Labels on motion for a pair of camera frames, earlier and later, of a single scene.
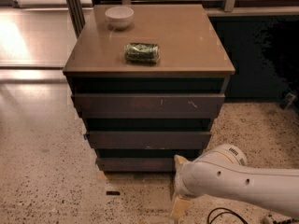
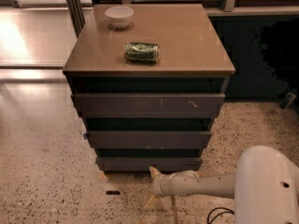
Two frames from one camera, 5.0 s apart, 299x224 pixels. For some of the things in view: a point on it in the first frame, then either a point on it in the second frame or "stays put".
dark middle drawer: (149, 140) stays put
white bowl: (120, 17) stays put
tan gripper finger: (180, 207) → (154, 203)
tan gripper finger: (179, 160) → (154, 172)
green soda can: (142, 52) stays put
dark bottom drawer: (137, 164) stays put
